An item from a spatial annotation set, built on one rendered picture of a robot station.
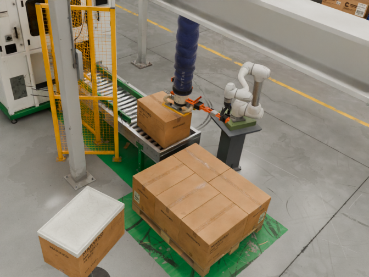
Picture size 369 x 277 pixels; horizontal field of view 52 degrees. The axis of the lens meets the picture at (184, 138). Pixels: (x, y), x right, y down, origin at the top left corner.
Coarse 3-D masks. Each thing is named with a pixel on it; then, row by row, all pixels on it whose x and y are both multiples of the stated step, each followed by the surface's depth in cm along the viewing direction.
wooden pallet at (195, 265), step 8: (136, 208) 445; (144, 216) 444; (152, 224) 435; (160, 232) 427; (168, 240) 415; (240, 240) 413; (176, 248) 412; (232, 248) 409; (184, 256) 405; (192, 264) 398; (200, 272) 387; (208, 272) 393
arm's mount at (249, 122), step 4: (244, 116) 487; (248, 120) 480; (252, 120) 480; (228, 124) 471; (232, 124) 470; (236, 124) 471; (240, 124) 471; (244, 124) 474; (248, 124) 478; (252, 124) 481; (228, 128) 473; (232, 128) 469; (236, 128) 472; (240, 128) 475
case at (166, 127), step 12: (156, 96) 481; (144, 108) 465; (156, 108) 459; (144, 120) 476; (156, 120) 453; (168, 120) 441; (180, 120) 453; (156, 132) 462; (168, 132) 450; (180, 132) 465; (168, 144) 462
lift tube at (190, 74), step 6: (198, 30) 382; (180, 72) 404; (186, 72) 403; (192, 72) 408; (180, 78) 408; (186, 78) 409; (192, 78) 414; (174, 84) 419; (180, 84) 413; (186, 84) 414; (180, 90) 417; (186, 90) 417
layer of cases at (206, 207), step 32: (192, 160) 450; (160, 192) 404; (192, 192) 409; (224, 192) 413; (256, 192) 417; (160, 224) 414; (192, 224) 374; (224, 224) 378; (256, 224) 426; (192, 256) 388
